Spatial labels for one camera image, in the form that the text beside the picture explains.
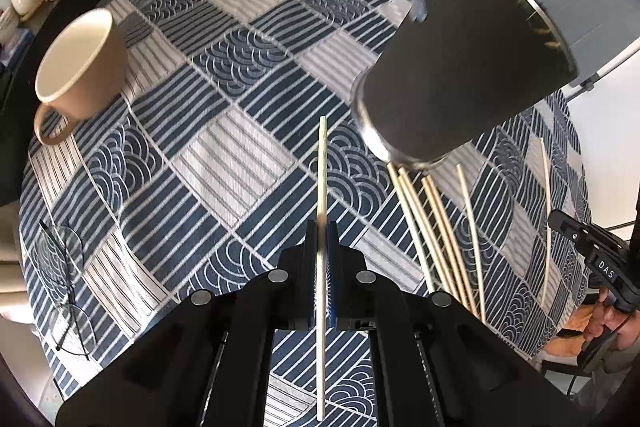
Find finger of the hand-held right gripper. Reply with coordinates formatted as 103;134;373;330
547;209;602;254

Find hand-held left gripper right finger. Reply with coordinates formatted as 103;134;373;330
327;221;591;427

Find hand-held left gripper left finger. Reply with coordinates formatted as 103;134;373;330
55;219;319;427

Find pale wooden chopstick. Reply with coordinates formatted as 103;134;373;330
397;166;468;308
422;177;477;314
431;176;487;322
457;164;487;324
314;116;330;422
387;162;436;294
539;138;555;309

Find black chopstick holder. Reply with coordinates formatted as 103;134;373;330
350;0;581;172

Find person's right forearm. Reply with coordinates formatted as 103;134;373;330
597;314;640;377

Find person's right hand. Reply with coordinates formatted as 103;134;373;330
584;301;635;352

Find blue white patterned tablecloth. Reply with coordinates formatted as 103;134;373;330
19;0;593;427

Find white metal rod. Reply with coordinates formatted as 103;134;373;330
570;38;640;92

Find thin-framed eyeglasses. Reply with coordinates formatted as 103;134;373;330
37;219;98;360

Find beige ceramic cup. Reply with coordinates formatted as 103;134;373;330
32;8;130;146

